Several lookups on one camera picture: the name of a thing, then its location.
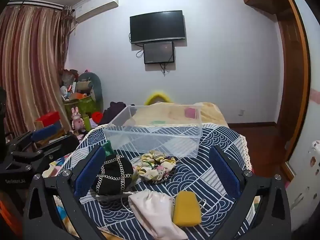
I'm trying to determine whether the wooden door frame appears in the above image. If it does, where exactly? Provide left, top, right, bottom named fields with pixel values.
left=274, top=0, right=312, bottom=180

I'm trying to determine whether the small black wall monitor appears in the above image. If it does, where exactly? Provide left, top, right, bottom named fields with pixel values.
left=143, top=41, right=175, bottom=64

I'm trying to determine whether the floral fabric scrunchie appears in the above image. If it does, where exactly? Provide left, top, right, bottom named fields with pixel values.
left=134, top=150, right=177, bottom=184

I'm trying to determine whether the blue wave-patterned cloth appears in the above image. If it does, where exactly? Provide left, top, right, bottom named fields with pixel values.
left=57, top=122, right=253, bottom=240

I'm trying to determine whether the white door with stickers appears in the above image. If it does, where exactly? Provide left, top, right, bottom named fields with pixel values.
left=285, top=0, right=320, bottom=233

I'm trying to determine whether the clear plastic storage bin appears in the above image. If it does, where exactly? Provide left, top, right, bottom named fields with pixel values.
left=102, top=104, right=203, bottom=158

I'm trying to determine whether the green plastic item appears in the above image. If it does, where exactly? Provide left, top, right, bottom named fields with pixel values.
left=102, top=140, right=114, bottom=157

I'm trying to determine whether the green storage box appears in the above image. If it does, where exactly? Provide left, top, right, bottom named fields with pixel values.
left=64, top=95, right=97, bottom=117

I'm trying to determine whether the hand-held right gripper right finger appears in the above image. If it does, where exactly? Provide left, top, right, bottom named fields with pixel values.
left=209, top=145, right=292, bottom=240

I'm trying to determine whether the yellow plush toy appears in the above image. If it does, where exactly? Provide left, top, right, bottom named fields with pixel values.
left=144, top=92, right=174, bottom=105

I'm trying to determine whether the green bottle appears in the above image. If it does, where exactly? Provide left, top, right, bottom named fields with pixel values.
left=83, top=114, right=92, bottom=132

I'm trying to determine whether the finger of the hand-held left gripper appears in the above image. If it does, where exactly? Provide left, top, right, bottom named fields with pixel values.
left=11, top=133, right=80, bottom=173
left=6, top=124, right=66, bottom=153

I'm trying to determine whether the white drawstring pouch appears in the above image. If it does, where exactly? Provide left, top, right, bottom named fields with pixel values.
left=128, top=189, right=188, bottom=240

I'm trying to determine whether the red box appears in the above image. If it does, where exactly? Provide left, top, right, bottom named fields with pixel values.
left=34, top=111, right=61, bottom=128

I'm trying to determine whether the black pouch with chain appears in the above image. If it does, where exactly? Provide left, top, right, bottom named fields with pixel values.
left=91, top=154, right=135, bottom=196

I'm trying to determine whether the wall-mounted black television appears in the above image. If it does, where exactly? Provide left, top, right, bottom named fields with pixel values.
left=129, top=10, right=186, bottom=44

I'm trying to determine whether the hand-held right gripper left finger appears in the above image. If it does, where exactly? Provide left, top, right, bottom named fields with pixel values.
left=23, top=145, right=107, bottom=240

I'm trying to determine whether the pink square item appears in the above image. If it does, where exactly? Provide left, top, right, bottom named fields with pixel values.
left=184, top=107, right=199, bottom=119

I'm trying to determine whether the white air conditioner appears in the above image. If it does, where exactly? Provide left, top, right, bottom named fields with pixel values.
left=73, top=0, right=119, bottom=23

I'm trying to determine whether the yellow sponge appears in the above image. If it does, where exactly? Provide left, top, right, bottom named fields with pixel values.
left=172, top=190, right=202, bottom=227

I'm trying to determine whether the yellow bed blanket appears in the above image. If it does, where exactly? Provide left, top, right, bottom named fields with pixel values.
left=130, top=101, right=229, bottom=128

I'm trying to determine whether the red fabric item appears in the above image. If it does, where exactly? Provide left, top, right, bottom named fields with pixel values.
left=91, top=111, right=104, bottom=124

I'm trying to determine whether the pink bunny plush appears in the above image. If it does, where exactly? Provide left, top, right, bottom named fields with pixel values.
left=71, top=107, right=85, bottom=131

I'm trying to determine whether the black clothing pile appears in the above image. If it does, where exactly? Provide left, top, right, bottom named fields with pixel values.
left=99, top=101, right=128, bottom=126

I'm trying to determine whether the striped brown curtain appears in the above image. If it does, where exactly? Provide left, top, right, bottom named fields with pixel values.
left=0, top=4, right=75, bottom=140

